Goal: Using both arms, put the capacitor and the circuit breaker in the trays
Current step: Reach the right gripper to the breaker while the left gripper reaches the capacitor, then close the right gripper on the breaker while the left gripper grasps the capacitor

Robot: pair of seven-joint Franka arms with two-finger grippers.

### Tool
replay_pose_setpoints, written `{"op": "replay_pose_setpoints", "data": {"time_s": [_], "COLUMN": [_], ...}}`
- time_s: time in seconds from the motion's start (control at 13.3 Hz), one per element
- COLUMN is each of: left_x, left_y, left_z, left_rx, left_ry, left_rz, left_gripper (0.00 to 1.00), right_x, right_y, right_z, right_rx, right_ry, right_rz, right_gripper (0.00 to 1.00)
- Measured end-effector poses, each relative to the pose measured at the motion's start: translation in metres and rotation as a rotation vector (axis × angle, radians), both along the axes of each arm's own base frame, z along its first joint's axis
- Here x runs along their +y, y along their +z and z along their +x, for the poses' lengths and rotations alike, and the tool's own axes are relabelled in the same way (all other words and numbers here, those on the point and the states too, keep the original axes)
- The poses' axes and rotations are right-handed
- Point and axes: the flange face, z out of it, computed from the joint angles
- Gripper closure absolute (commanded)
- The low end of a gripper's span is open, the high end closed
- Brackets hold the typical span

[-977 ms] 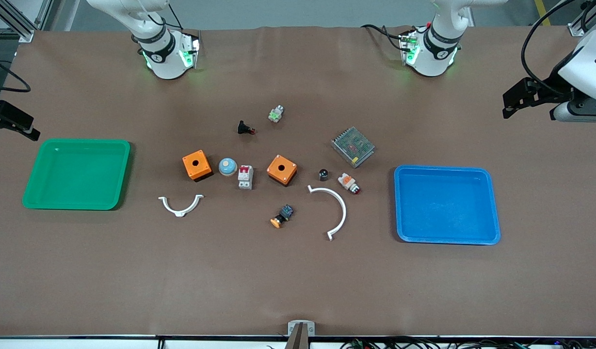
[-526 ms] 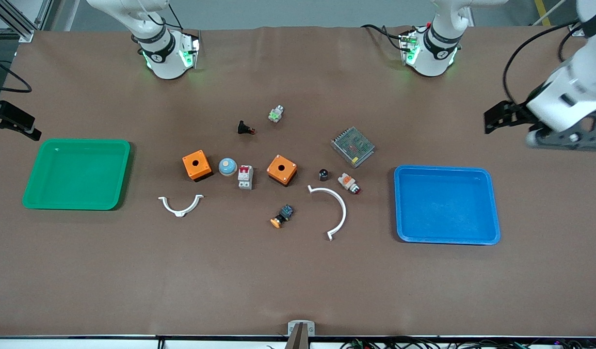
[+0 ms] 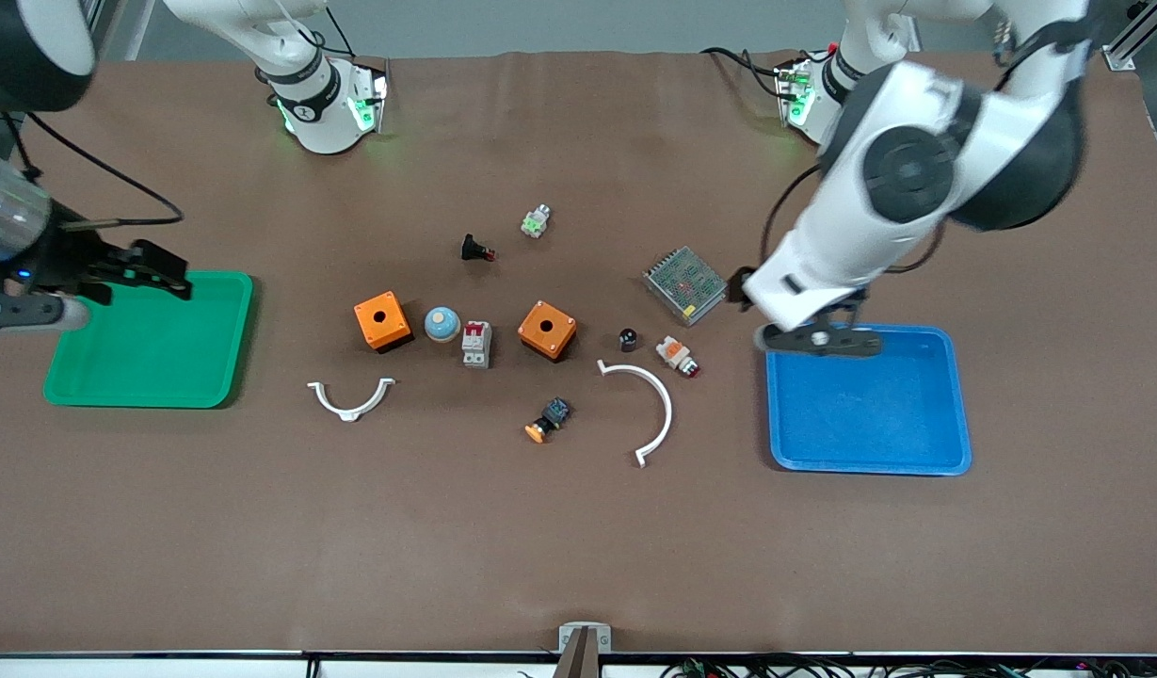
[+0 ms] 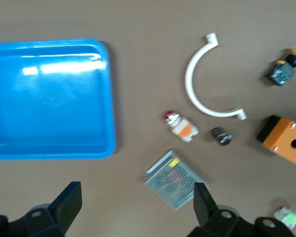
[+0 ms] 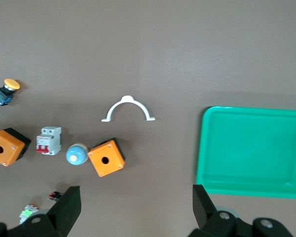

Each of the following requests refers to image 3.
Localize white circuit breaker red switches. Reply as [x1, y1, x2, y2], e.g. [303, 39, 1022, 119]
[461, 320, 493, 370]

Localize large white pipe clamp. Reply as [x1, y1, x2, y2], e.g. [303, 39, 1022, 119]
[597, 359, 675, 469]

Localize black cable bundle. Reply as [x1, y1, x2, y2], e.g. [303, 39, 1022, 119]
[658, 654, 1157, 678]

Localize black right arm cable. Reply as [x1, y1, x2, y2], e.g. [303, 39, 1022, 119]
[2, 111, 185, 230]

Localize blue plastic tray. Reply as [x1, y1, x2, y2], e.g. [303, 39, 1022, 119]
[764, 323, 973, 476]

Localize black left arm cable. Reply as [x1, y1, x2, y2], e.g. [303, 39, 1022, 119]
[760, 165, 824, 274]

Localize orange push-button enclosure box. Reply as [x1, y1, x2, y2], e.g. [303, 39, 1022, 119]
[354, 291, 414, 354]
[517, 299, 579, 363]

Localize aluminium frame profile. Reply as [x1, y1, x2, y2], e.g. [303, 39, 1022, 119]
[79, 0, 157, 63]
[1101, 0, 1157, 73]

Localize small white pipe clamp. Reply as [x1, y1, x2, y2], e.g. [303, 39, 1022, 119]
[307, 378, 396, 423]

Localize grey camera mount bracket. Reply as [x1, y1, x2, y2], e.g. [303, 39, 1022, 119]
[557, 622, 613, 678]

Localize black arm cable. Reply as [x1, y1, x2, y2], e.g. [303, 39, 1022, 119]
[2, 111, 185, 230]
[760, 165, 824, 274]

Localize red button orange white body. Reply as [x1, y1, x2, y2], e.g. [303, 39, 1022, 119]
[655, 335, 701, 379]

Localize black base cable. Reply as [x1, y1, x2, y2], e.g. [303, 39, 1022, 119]
[258, 0, 358, 86]
[700, 45, 828, 101]

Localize black right base cable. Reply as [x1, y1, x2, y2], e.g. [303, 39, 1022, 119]
[258, 0, 358, 86]

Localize green plastic tray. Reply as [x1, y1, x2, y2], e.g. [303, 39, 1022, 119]
[43, 270, 256, 410]

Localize yellow-headed black push button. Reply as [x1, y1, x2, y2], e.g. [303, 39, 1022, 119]
[524, 397, 571, 444]

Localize metal mesh power supply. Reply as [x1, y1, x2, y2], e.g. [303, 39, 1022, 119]
[643, 246, 730, 328]

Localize black left base cable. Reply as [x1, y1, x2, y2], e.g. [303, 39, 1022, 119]
[700, 45, 828, 101]

